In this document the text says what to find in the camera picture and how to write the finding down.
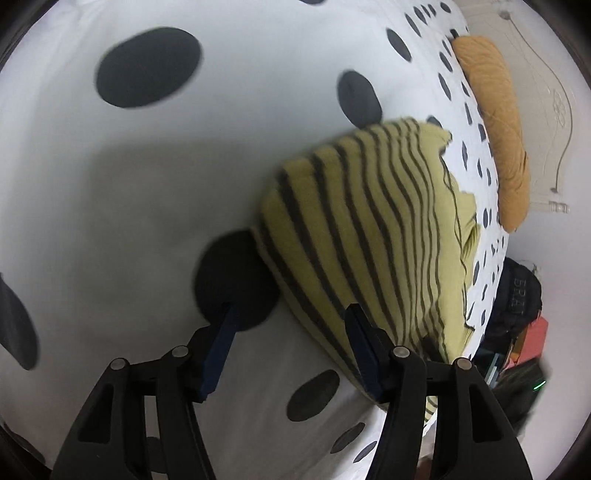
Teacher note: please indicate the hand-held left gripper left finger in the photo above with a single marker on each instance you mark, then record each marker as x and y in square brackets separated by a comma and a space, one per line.
[217, 355]

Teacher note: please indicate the black device green light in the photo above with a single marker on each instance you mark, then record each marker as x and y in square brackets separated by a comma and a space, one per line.
[519, 392]

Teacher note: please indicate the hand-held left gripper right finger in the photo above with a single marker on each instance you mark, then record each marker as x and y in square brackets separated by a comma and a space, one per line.
[365, 355]

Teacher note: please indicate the white ornate headboard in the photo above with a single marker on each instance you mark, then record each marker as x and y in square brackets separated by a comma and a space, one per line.
[540, 92]

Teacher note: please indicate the white polka dot blanket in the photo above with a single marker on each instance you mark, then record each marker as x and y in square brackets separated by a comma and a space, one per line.
[115, 194]

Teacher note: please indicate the black backpack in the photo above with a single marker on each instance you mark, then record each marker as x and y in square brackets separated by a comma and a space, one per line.
[515, 300]

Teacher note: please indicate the yellow striped knit sweater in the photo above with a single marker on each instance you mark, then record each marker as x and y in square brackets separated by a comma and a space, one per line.
[369, 230]

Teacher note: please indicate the mustard quilted pillow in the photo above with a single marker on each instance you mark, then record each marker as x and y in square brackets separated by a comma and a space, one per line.
[501, 129]

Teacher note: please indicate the coral cloth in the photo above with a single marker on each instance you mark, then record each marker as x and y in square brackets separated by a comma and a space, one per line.
[533, 339]

